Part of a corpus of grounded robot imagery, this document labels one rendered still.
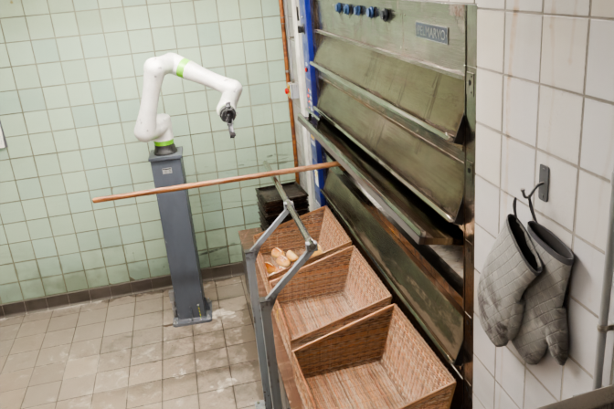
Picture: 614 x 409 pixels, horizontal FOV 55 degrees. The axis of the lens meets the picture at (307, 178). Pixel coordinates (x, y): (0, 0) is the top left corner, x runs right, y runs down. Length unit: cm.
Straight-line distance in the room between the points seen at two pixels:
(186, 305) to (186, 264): 31
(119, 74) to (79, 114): 39
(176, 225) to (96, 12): 149
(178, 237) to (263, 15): 164
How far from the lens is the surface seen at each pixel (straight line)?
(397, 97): 223
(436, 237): 189
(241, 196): 455
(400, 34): 223
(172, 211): 394
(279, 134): 445
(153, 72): 352
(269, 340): 260
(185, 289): 417
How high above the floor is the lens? 222
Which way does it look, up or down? 19 degrees down
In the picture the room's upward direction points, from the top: 5 degrees counter-clockwise
